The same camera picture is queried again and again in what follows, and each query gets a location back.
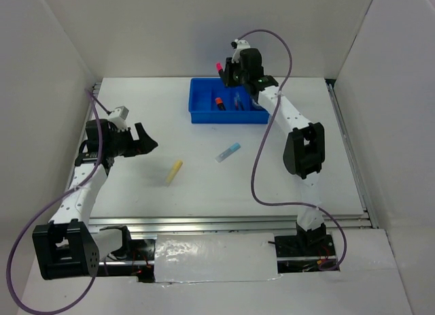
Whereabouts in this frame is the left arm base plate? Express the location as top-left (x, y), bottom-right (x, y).
top-left (90, 235), bottom-right (157, 278)

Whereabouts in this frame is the light blue highlighter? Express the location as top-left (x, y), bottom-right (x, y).
top-left (215, 143), bottom-right (241, 163)

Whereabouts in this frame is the white foil sheet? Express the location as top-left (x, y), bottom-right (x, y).
top-left (154, 233), bottom-right (279, 283)

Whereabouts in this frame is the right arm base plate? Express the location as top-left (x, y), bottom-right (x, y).
top-left (268, 234), bottom-right (339, 274)

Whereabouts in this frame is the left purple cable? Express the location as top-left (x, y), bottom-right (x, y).
top-left (5, 88), bottom-right (113, 313)

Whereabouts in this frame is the orange highlighter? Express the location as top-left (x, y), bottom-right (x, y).
top-left (215, 97), bottom-right (226, 111)

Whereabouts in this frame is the yellow highlighter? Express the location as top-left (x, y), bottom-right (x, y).
top-left (165, 160), bottom-right (183, 186)

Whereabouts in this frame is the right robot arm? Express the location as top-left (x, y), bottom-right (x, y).
top-left (218, 42), bottom-right (326, 255)

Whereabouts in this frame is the red gel pen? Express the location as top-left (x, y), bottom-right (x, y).
top-left (233, 93), bottom-right (239, 111)

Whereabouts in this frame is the pink highlighter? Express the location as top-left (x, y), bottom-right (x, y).
top-left (215, 63), bottom-right (224, 82)

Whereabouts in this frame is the blue plastic divided bin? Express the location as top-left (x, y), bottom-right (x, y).
top-left (188, 78), bottom-right (269, 125)

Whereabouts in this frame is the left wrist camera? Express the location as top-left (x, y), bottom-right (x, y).
top-left (107, 106), bottom-right (129, 131)

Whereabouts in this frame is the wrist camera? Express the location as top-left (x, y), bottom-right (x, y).
top-left (230, 39), bottom-right (251, 63)
top-left (107, 106), bottom-right (129, 131)

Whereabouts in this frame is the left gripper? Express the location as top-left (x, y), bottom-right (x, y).
top-left (106, 122), bottom-right (158, 158)

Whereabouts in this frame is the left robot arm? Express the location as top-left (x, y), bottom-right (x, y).
top-left (32, 119), bottom-right (158, 280)

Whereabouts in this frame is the blue gel pen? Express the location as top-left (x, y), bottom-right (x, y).
top-left (237, 93), bottom-right (245, 111)

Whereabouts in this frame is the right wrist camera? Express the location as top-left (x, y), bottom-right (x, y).
top-left (230, 39), bottom-right (251, 63)

